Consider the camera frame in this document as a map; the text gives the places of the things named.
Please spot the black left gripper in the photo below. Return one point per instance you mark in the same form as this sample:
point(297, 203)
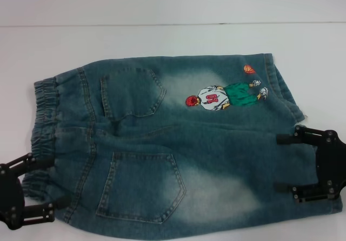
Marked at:
point(12, 192)

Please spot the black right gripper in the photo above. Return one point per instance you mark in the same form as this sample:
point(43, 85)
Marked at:
point(331, 165)

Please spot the blue denim shorts with embroidery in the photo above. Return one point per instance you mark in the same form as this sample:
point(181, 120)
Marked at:
point(189, 157)

